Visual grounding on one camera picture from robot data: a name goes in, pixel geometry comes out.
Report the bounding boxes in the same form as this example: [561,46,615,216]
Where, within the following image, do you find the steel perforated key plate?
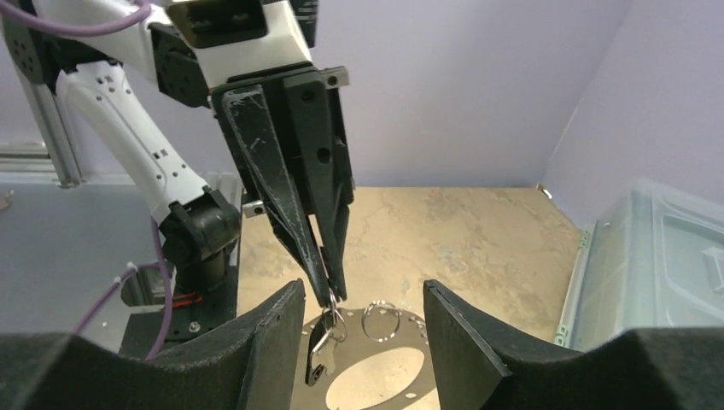
[290,302,436,409]

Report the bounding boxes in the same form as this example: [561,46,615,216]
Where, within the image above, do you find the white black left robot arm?
[1,1,354,308]

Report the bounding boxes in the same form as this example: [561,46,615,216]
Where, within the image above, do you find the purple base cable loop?
[70,217,173,361]

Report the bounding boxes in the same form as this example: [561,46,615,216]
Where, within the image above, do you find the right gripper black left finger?
[1,279,306,409]

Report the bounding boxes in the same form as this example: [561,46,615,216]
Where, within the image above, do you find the keys with black tag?
[305,308,348,386]

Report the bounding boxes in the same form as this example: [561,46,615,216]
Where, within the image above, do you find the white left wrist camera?
[165,1,312,89]

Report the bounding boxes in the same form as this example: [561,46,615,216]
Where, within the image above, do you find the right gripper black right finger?
[423,279,723,409]

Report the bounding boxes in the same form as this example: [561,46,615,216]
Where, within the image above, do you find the clear green plastic storage box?
[552,179,723,351]

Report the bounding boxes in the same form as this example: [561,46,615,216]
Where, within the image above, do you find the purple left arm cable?
[0,0,154,38]

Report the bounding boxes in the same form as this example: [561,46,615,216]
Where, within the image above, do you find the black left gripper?
[210,65,354,308]

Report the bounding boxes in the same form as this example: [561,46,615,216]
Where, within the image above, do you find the steel split ring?
[361,300,403,343]

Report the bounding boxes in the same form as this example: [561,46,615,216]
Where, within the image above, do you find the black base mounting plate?
[160,187,241,350]

